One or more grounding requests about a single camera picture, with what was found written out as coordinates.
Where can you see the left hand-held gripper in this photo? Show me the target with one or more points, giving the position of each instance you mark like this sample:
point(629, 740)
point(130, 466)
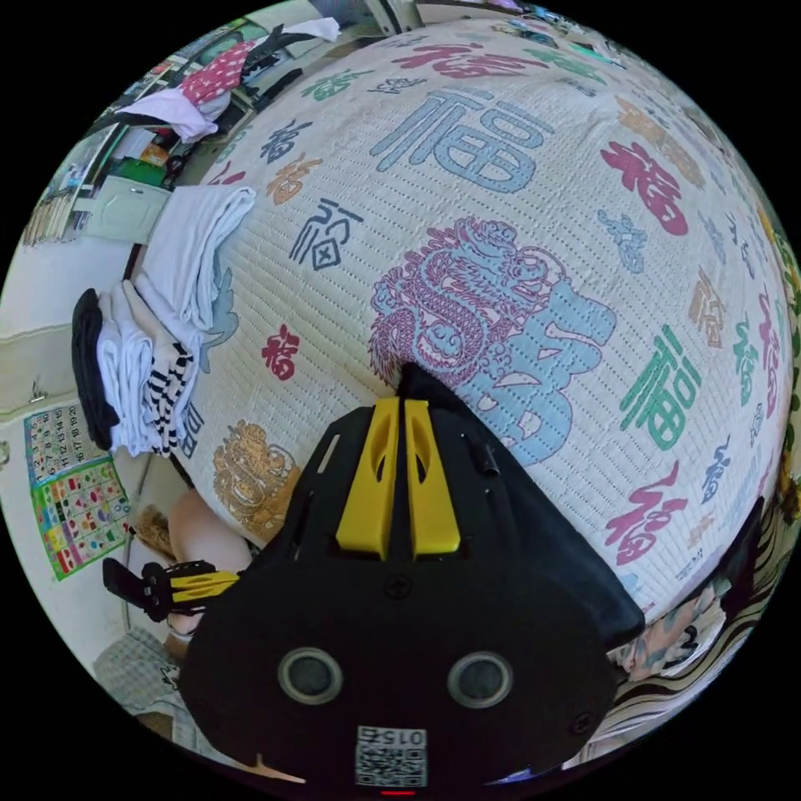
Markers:
point(156, 594)

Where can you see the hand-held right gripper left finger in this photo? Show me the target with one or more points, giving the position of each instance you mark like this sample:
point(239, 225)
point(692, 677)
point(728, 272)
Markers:
point(366, 488)

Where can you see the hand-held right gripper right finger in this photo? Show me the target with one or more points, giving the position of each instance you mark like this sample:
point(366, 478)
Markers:
point(432, 494)

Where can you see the black t-shirt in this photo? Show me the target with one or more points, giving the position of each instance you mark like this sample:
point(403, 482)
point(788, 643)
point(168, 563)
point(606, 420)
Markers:
point(538, 538)

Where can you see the person's left forearm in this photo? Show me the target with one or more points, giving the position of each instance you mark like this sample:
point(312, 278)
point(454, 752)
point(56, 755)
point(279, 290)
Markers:
point(180, 626)

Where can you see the person's left hand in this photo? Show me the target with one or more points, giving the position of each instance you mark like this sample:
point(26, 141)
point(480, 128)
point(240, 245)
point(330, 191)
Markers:
point(209, 525)

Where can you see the person's body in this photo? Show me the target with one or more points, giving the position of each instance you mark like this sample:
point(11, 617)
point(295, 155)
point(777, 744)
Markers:
point(141, 676)

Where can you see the floral patterned garment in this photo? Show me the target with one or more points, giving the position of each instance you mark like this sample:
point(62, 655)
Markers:
point(669, 638)

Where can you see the pile of clothes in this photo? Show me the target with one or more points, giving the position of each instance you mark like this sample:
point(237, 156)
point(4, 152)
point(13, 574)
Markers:
point(169, 281)

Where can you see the bed with printed quilt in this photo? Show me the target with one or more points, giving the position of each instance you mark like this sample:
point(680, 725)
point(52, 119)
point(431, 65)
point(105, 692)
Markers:
point(563, 188)

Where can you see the pale green cupboard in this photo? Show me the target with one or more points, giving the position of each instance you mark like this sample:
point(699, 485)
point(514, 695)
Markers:
point(122, 209)

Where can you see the heap of pink and white clothes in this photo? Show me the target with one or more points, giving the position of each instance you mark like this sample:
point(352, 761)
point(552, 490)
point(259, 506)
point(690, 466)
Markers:
point(213, 75)

